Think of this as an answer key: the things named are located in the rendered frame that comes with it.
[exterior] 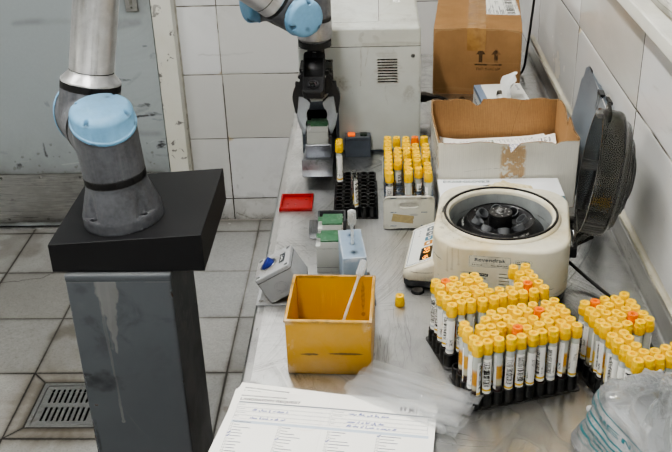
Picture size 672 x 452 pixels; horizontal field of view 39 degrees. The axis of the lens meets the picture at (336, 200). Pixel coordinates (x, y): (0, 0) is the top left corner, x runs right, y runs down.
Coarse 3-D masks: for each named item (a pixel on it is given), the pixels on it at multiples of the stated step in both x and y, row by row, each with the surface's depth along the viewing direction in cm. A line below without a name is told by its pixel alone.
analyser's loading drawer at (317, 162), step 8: (312, 144) 206; (320, 144) 206; (328, 144) 206; (312, 152) 207; (320, 152) 207; (328, 152) 207; (304, 160) 202; (312, 160) 202; (320, 160) 202; (328, 160) 202; (304, 168) 203; (312, 168) 203; (320, 168) 203; (328, 168) 203; (304, 176) 204; (312, 176) 204; (320, 176) 204
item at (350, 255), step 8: (344, 232) 164; (360, 232) 164; (344, 240) 162; (360, 240) 162; (344, 248) 159; (352, 248) 159; (360, 248) 159; (344, 256) 157; (352, 256) 157; (360, 256) 157; (344, 264) 157; (352, 264) 157; (344, 272) 158; (352, 272) 158; (368, 272) 169
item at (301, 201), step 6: (282, 198) 197; (288, 198) 199; (294, 198) 199; (300, 198) 198; (306, 198) 198; (312, 198) 197; (282, 204) 196; (288, 204) 196; (294, 204) 196; (300, 204) 196; (306, 204) 196; (312, 204) 195; (282, 210) 194; (288, 210) 194; (294, 210) 194; (300, 210) 193; (306, 210) 193
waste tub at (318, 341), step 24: (312, 288) 153; (336, 288) 153; (360, 288) 152; (288, 312) 143; (312, 312) 155; (336, 312) 155; (360, 312) 154; (288, 336) 142; (312, 336) 142; (336, 336) 141; (360, 336) 141; (288, 360) 144; (312, 360) 144; (336, 360) 144; (360, 360) 143
